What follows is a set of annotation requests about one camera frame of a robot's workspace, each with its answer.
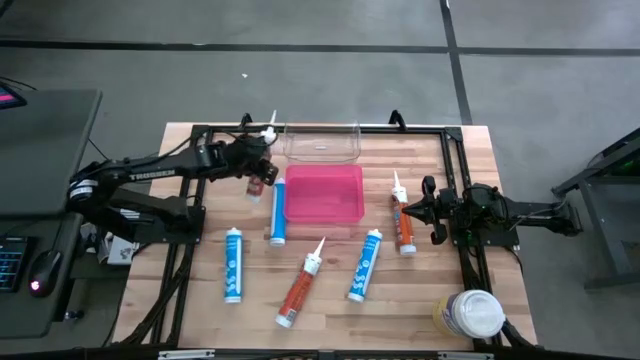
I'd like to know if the pink translucent plastic bin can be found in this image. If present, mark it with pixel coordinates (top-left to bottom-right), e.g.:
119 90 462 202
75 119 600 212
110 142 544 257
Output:
283 163 366 224

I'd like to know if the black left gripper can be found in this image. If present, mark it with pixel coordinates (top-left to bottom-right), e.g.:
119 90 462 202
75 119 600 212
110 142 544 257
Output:
224 133 280 187

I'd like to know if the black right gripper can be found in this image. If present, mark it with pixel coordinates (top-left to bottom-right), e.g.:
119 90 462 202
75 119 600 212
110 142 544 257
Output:
401 175 471 246

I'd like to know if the clear plastic bin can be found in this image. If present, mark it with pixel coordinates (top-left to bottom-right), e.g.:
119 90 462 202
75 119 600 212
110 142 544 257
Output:
282 121 362 164

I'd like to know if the dark metal side table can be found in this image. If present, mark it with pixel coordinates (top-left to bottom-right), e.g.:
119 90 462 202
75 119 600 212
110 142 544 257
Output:
551 127 640 290

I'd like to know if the black backlit keyboard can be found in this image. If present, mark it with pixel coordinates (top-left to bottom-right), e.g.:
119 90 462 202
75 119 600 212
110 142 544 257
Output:
0 235 29 294

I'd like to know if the black computer mouse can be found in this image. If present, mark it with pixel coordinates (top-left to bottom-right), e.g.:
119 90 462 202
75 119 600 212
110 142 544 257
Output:
28 249 64 299

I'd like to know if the screen with pink display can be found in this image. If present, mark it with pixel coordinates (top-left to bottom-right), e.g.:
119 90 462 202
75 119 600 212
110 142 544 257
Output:
0 82 29 110

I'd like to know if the silver rail bracket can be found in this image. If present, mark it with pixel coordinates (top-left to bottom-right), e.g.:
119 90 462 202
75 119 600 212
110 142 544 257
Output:
158 349 216 360
437 351 495 360

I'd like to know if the dark grey desk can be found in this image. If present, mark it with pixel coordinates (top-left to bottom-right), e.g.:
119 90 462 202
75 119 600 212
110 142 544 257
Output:
0 88 104 340

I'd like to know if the black cable bundle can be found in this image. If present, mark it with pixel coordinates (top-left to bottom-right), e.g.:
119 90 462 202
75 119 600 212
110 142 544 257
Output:
122 244 194 346

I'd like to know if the white printed box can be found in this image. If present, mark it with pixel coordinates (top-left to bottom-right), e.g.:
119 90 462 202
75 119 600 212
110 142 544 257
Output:
107 234 140 266

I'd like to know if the black aluminium rig frame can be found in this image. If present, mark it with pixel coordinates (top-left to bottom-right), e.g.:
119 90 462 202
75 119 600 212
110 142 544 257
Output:
112 110 539 351

